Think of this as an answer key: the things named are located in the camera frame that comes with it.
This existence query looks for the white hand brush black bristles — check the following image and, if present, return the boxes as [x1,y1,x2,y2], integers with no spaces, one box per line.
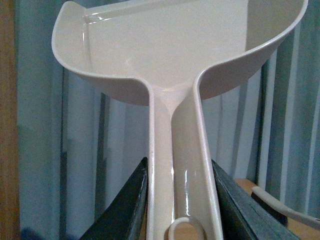
[251,186,320,230]

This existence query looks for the white plastic dustpan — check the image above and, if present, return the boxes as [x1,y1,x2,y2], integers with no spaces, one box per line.
[51,0,308,240]

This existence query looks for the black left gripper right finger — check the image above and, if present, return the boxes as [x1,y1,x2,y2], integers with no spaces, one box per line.
[211,160,298,240]

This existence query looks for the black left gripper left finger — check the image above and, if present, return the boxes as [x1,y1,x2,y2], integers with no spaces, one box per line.
[80,157,148,240]

